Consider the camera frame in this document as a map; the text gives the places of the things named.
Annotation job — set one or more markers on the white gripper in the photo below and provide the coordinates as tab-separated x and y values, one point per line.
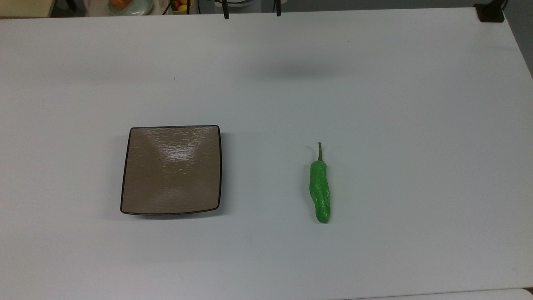
250	2

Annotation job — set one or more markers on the green chili pepper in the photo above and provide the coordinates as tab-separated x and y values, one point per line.
320	191

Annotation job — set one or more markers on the pale plate with orange food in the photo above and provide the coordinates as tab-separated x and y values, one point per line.
131	6

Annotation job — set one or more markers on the square brown ceramic plate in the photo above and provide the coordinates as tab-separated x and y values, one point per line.
170	175

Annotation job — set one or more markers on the box of colourful toy fruit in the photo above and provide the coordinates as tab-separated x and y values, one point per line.
181	6

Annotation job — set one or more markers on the black camera stand clamp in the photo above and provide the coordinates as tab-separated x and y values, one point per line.
490	13

